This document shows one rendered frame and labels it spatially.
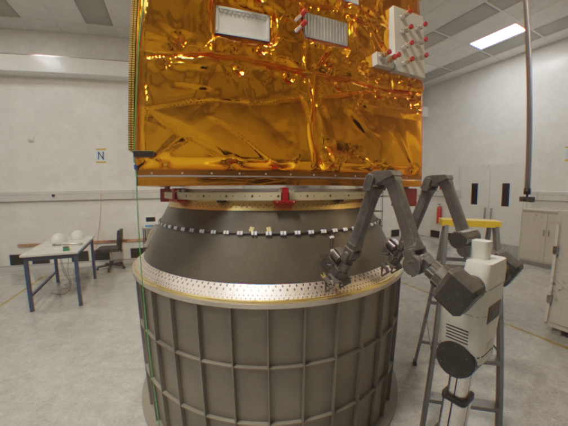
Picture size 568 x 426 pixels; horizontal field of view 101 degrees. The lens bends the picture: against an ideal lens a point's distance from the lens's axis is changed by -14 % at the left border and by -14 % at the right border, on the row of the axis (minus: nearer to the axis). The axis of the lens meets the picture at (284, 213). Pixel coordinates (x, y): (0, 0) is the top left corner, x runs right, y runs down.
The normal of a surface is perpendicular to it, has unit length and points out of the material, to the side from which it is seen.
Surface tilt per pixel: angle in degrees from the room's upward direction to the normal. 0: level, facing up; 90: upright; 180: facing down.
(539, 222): 90
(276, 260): 62
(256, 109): 86
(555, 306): 90
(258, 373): 90
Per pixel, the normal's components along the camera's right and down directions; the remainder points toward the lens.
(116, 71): 0.37, 0.08
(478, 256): -0.85, 0.05
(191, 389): -0.41, 0.08
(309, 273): 0.23, -0.39
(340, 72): 0.34, 0.55
